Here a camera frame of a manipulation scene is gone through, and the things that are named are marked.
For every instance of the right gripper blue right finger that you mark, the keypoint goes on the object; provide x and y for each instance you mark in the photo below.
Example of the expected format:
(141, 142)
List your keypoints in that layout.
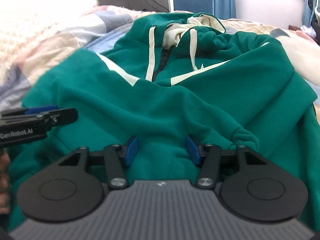
(207, 158)

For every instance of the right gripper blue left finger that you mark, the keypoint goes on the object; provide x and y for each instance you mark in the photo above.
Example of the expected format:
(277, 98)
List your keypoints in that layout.
(117, 158)

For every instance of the green hoodie with white drawstrings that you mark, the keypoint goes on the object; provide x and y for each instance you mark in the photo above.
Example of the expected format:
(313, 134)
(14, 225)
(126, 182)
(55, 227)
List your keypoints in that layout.
(166, 158)

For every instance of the person's left hand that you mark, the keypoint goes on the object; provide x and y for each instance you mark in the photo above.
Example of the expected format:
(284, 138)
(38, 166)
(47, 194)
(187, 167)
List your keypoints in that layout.
(4, 186)

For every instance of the patchwork pastel quilt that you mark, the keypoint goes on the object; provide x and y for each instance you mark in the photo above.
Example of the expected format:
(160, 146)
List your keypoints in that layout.
(62, 45)

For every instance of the white fluffy pillow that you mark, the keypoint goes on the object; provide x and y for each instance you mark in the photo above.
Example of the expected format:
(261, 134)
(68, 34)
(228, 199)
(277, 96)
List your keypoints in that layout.
(302, 52)

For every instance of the dark red side table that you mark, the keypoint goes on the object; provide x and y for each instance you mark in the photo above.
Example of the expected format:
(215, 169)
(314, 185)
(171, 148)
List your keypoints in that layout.
(293, 28)

